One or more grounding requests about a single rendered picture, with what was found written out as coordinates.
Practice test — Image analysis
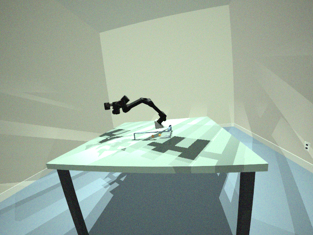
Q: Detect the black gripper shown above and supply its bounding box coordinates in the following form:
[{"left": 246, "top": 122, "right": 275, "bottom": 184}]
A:
[{"left": 104, "top": 100, "right": 126, "bottom": 110}]

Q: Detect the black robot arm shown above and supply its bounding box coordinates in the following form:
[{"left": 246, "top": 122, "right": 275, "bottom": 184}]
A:
[{"left": 112, "top": 95, "right": 166, "bottom": 125}]

